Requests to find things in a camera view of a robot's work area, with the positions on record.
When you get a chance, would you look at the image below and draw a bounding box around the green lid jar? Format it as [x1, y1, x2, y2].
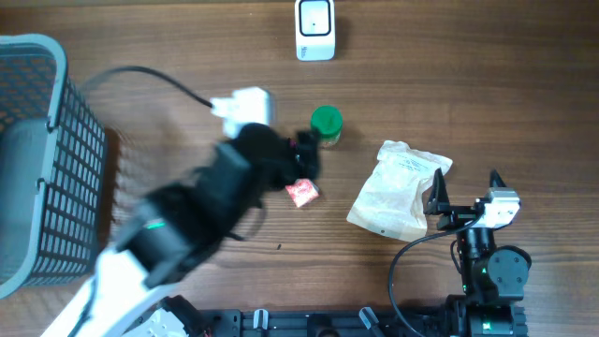
[310, 106, 343, 148]

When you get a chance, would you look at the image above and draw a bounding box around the beige paper pouch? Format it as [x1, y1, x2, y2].
[346, 140, 453, 242]

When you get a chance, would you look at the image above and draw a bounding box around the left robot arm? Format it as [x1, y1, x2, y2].
[44, 123, 321, 336]

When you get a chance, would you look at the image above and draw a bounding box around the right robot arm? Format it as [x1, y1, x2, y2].
[425, 169, 532, 336]

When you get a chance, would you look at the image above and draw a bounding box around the white barcode scanner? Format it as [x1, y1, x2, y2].
[294, 0, 336, 62]

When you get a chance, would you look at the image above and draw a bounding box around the grey plastic shopping basket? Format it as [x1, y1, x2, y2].
[1, 34, 108, 298]

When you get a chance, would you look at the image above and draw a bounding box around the right camera cable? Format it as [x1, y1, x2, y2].
[387, 214, 488, 337]

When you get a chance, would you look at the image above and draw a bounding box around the camera cable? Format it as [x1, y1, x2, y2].
[387, 214, 488, 337]
[79, 65, 215, 110]

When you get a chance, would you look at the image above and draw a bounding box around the left camera cable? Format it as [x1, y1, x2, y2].
[79, 65, 215, 110]

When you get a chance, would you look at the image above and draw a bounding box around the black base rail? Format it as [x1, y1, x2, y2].
[196, 306, 530, 337]

